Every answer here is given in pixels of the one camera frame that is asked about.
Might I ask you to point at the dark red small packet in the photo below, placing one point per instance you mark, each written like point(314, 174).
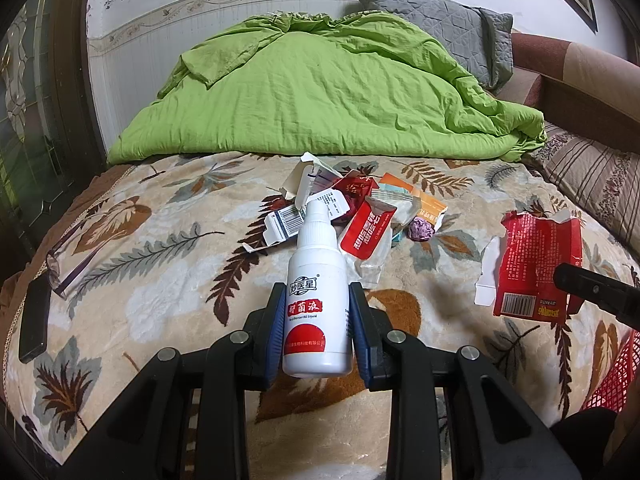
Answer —
point(355, 192)

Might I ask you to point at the wooden glass panel door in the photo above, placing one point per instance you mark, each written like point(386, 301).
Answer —
point(40, 110)

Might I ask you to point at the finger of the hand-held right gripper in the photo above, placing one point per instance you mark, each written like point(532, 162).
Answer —
point(595, 287)

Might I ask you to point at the purple crumpled wrapper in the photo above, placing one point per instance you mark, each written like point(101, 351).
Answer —
point(422, 229)

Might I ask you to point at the green quilt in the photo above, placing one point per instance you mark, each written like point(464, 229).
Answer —
point(320, 90)

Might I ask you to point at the black phone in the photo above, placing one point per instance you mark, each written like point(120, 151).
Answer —
point(35, 320)

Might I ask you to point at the brown padded headboard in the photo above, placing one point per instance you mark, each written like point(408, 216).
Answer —
point(580, 80)

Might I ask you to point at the light blue wrapper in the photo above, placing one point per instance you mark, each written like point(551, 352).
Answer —
point(395, 192)

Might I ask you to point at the white spray bottle red label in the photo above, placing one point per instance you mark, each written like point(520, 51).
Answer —
point(311, 320)

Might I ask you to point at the white red sachet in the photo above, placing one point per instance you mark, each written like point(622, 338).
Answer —
point(367, 232)

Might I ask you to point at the blue white barcode carton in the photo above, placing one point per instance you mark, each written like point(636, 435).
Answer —
point(285, 222)

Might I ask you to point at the torn red carton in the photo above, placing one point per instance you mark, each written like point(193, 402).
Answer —
point(540, 260)

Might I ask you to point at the grey quilted pillow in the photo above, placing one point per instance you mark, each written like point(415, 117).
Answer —
point(440, 25)

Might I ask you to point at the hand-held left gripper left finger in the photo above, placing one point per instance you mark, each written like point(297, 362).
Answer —
point(275, 332)

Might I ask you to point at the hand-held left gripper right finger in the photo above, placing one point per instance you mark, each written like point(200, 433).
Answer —
point(361, 332)

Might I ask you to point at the brown striped floral pillow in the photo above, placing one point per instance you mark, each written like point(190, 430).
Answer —
point(595, 175)

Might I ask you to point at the orange packet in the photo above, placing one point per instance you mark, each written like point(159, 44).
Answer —
point(430, 207)

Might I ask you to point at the red plastic basket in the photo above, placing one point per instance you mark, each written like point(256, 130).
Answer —
point(617, 375)

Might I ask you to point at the eyeglasses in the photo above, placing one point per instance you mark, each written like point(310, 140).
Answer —
point(56, 282)

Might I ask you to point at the leaf print blanket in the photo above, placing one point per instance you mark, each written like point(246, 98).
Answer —
point(150, 270)

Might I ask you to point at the white medicine carton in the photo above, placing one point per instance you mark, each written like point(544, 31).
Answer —
point(312, 182)

